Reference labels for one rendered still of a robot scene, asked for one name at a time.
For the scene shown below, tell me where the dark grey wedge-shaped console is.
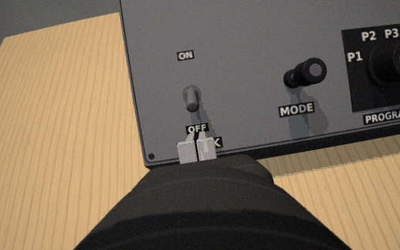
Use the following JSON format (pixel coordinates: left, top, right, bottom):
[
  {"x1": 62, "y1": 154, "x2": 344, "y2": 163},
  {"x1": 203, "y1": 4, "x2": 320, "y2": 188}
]
[{"x1": 117, "y1": 0, "x2": 400, "y2": 170}]

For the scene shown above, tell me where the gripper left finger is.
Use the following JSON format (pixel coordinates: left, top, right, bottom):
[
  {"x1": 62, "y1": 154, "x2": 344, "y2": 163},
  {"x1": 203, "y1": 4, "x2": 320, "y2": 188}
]
[{"x1": 177, "y1": 132, "x2": 199, "y2": 164}]

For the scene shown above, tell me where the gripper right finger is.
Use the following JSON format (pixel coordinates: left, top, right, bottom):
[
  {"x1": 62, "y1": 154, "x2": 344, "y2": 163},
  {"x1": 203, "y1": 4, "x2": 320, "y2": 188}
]
[{"x1": 196, "y1": 131, "x2": 217, "y2": 161}]

